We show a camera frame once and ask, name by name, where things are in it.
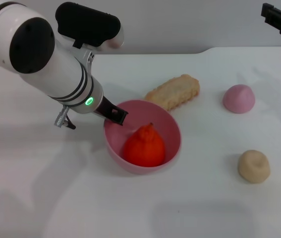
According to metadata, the pink plastic bowl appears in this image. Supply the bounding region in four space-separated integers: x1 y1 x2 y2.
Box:
104 99 182 176

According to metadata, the long golden bread loaf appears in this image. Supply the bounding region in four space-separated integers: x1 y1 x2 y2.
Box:
144 74 201 112

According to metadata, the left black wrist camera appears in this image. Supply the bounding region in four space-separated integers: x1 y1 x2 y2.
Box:
55 1 125 50

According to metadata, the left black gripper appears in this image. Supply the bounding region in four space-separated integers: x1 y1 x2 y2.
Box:
93 96 129 126

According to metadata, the orange toy fruit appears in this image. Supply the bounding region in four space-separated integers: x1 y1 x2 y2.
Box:
123 122 166 167

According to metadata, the pink round bun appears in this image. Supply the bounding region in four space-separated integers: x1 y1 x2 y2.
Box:
223 84 256 115

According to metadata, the beige round bun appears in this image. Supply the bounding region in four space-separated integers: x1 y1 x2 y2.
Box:
237 149 271 184

